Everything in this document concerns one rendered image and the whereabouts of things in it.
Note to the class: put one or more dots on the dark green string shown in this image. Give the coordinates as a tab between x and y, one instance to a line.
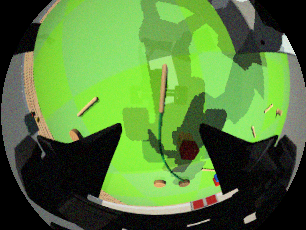
161	109

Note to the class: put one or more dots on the dark red cylinder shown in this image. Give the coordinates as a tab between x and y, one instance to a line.
215	183

